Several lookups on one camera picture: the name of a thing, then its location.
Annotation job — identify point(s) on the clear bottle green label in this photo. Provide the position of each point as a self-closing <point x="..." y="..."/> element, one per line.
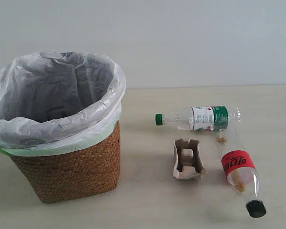
<point x="200" y="118"/>

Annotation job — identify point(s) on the clear bottle red label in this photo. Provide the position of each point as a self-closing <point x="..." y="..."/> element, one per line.
<point x="240" y="171"/>

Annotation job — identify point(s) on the white and green bin liner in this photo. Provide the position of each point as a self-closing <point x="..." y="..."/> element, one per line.
<point x="56" y="103"/>

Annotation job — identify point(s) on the brown woven wicker basket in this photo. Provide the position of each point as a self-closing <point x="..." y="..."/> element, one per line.
<point x="79" y="174"/>

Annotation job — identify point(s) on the grey cardboard pulp tray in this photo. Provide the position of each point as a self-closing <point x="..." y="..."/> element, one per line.
<point x="187" y="161"/>

